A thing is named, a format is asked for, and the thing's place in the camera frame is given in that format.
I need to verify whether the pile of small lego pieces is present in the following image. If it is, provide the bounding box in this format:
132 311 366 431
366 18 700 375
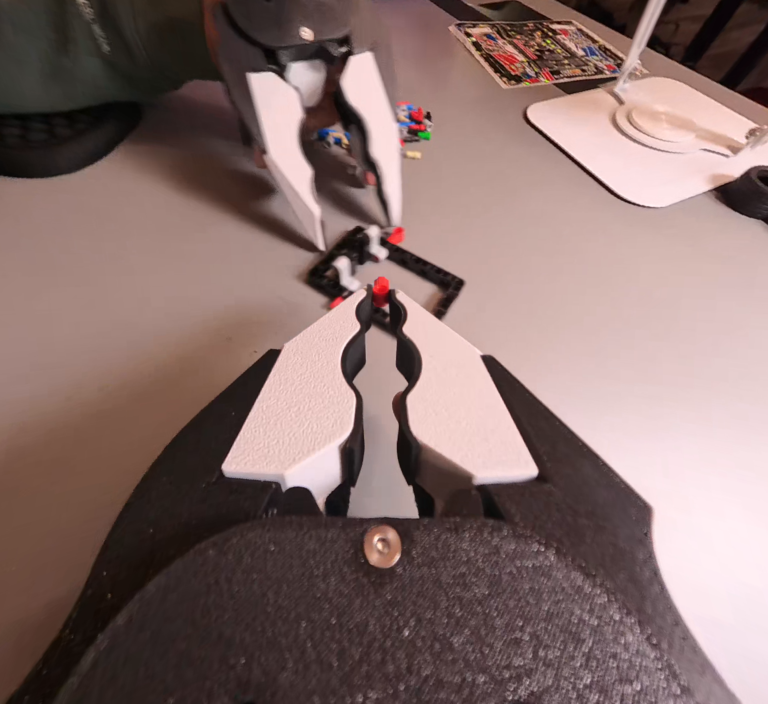
309 101 434 160

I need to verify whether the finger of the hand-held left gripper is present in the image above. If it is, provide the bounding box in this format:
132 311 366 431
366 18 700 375
245 71 329 253
335 49 406 229

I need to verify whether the black rubber lego tire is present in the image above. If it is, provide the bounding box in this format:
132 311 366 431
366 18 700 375
717 166 768 222

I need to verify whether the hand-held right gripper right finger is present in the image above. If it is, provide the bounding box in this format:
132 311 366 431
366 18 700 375
390 289 540 517

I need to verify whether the white book stand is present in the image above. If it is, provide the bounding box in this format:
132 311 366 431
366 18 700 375
526 0 768 208

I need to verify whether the person's left hand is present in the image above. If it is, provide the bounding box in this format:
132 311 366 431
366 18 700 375
302 88 379 189

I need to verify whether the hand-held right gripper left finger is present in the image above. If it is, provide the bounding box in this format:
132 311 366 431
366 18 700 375
221 288 368 517

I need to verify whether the person's left forearm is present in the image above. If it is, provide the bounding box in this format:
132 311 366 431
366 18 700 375
0 0 226 114

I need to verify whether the colourful sticker sheet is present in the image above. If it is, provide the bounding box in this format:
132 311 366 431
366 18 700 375
450 20 628 89

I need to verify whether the black lego frame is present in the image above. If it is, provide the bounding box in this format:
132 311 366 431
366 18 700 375
307 225 466 321

